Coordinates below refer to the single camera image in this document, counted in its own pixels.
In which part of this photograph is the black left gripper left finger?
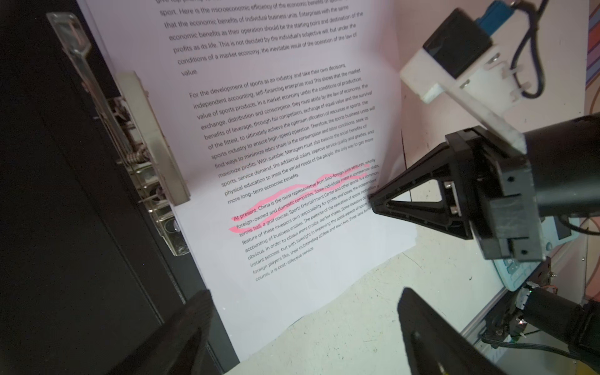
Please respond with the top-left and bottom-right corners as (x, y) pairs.
(109, 290), (214, 374)

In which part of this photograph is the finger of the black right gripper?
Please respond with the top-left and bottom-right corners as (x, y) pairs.
(369, 140), (473, 239)

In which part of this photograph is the black file folder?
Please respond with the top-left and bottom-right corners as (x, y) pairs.
(0, 0), (240, 375)

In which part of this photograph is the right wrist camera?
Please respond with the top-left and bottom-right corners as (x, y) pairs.
(399, 1), (548, 155)

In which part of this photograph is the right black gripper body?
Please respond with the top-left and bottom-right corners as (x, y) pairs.
(446, 127), (541, 259)

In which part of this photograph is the teal calculator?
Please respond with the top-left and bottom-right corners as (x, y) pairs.
(492, 217), (581, 292)

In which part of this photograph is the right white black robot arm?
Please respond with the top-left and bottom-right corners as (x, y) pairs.
(369, 114), (599, 263)

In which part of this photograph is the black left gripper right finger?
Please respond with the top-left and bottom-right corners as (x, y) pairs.
(397, 287), (503, 375)

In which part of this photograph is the metal folder clip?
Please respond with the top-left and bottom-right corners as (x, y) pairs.
(46, 12), (191, 256)

